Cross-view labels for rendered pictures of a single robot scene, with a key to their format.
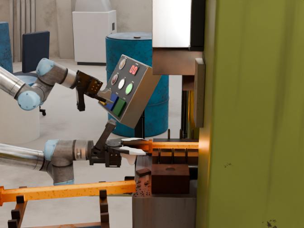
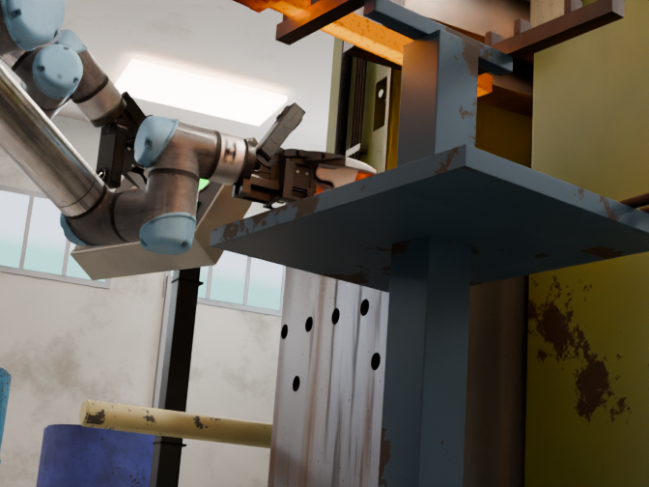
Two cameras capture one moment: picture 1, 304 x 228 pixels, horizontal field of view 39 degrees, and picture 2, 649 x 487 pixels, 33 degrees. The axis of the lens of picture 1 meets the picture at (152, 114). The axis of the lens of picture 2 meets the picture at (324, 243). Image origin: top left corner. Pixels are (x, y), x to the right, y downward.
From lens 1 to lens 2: 1.41 m
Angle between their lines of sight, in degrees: 43
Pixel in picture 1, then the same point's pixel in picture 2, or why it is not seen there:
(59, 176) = (178, 196)
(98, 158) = (264, 179)
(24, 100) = (57, 59)
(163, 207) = not seen: hidden behind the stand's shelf
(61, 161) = (188, 158)
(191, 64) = (466, 12)
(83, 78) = (129, 110)
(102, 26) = not seen: outside the picture
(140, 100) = (234, 204)
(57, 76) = (91, 72)
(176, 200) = not seen: hidden behind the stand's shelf
